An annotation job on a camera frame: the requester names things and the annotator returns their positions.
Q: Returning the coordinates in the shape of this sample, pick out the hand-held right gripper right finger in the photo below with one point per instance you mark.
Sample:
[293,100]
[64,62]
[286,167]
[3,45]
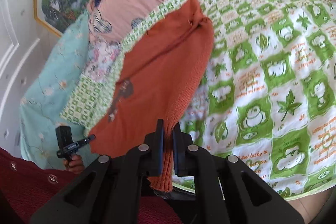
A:
[176,153]

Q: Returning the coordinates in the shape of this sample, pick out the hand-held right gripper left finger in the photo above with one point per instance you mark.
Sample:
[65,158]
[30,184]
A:
[159,153]

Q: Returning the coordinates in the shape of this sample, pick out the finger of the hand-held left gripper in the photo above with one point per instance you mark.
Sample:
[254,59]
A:
[88,139]

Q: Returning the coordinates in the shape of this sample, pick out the orange knit sweater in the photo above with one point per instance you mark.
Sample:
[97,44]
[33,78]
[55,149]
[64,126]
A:
[157,69]

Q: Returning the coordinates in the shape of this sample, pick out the person's left hand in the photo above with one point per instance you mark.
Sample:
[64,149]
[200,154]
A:
[75,164]

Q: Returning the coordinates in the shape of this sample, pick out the person's maroon knit clothing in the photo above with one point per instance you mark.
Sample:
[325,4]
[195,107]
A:
[29,182]

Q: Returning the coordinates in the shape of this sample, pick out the teal floral quilt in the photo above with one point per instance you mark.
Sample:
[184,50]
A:
[57,69]

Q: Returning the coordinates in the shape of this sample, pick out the pink floral cloth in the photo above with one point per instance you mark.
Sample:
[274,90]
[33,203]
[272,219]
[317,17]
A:
[103,61]

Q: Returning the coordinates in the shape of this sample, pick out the green checked printed blanket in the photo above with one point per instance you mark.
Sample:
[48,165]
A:
[262,56]

